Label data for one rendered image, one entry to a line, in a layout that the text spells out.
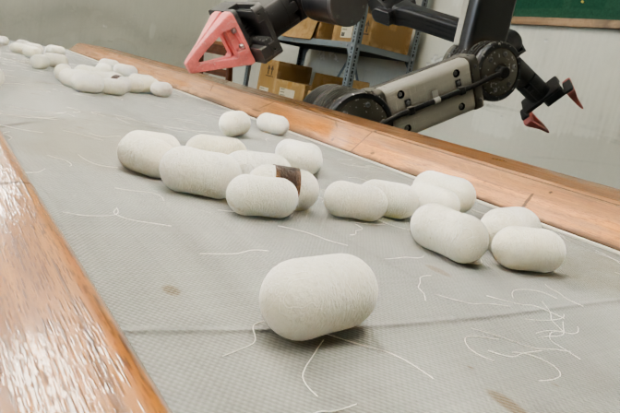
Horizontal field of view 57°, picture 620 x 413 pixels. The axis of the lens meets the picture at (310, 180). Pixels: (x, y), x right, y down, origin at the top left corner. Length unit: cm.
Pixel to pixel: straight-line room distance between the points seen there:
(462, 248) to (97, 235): 14
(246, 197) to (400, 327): 10
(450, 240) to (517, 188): 19
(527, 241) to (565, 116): 238
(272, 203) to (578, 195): 22
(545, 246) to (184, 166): 16
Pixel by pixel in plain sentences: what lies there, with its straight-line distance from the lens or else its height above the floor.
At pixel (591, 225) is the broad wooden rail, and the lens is 38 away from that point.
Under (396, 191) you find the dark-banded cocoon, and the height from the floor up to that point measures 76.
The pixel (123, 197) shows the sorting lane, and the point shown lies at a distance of 25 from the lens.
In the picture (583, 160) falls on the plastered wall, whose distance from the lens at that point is 256.
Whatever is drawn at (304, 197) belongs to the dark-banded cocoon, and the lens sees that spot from 26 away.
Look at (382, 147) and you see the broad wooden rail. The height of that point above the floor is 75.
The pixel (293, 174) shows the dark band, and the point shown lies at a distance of 26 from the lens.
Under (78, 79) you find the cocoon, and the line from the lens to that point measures 63.
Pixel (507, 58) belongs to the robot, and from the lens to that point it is 110.
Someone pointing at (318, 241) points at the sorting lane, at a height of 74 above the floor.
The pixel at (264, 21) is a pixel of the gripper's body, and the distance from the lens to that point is 68.
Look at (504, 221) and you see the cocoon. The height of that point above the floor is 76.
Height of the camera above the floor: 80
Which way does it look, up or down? 11 degrees down
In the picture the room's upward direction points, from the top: 11 degrees clockwise
